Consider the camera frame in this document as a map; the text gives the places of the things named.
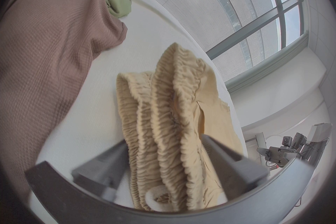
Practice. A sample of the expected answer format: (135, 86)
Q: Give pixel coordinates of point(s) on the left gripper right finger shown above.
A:
(236, 170)

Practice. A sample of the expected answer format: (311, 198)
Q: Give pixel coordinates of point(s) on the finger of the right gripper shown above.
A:
(262, 150)

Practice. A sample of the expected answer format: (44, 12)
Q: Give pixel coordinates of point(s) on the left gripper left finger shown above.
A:
(105, 167)

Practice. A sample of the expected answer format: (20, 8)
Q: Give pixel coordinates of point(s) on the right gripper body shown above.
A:
(277, 156)

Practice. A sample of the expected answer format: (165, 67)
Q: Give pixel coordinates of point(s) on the tan shorts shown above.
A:
(178, 112)

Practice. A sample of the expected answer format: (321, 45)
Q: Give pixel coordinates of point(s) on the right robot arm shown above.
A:
(319, 139)

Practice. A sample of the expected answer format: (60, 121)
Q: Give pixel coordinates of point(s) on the bed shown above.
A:
(152, 23)

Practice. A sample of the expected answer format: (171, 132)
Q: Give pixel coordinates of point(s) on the brown garment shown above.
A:
(52, 47)

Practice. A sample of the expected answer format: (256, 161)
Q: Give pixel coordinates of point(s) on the window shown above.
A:
(210, 2)

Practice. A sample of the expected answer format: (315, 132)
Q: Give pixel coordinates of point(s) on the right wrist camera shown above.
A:
(286, 141)

